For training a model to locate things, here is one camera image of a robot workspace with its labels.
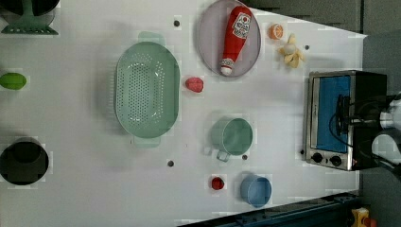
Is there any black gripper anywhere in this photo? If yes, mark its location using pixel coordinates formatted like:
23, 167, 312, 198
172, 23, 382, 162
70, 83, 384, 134
346, 96, 388, 129

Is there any red strawberry toy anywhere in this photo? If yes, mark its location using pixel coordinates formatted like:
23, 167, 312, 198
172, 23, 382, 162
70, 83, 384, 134
185, 78, 204, 93

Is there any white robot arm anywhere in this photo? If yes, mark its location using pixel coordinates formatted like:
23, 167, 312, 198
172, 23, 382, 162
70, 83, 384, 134
352, 95, 400, 178

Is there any green spatula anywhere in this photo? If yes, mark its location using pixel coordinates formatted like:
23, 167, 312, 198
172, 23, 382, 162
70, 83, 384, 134
1, 0, 60, 35

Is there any red plush ketchup bottle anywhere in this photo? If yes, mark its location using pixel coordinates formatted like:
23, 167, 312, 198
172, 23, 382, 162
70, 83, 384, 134
220, 6, 253, 76

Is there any peeled banana toy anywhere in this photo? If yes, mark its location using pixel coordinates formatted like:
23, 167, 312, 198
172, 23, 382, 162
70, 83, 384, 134
278, 33, 305, 68

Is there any blue plastic cup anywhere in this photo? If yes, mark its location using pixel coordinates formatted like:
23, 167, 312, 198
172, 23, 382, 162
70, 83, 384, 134
240, 174, 271, 208

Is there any silver black toaster oven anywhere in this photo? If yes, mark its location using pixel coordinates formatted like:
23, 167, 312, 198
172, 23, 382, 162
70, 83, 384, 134
304, 70, 387, 171

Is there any grey round plate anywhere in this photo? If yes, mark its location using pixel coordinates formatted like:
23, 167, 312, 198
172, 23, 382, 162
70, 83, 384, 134
197, 0, 261, 77

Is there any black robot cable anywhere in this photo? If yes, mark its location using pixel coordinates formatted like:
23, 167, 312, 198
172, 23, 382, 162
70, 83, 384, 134
328, 112, 401, 168

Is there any orange slice toy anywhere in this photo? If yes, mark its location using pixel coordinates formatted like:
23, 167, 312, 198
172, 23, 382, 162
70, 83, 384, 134
268, 24, 284, 40

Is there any green lime toy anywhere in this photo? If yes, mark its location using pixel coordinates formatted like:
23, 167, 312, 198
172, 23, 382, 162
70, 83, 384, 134
0, 73, 27, 90

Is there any green measuring cup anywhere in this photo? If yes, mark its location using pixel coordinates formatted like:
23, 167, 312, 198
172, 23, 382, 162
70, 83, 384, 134
211, 117, 253, 162

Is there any green oval colander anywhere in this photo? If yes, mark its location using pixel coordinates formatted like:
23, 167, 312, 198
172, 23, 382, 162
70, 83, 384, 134
114, 31, 181, 148

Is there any small red tomato toy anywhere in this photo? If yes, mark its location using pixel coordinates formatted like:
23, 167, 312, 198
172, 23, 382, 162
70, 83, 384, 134
211, 177, 225, 190

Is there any blue metal table frame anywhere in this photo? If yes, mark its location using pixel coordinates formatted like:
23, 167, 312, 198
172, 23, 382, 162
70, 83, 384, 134
180, 193, 361, 227

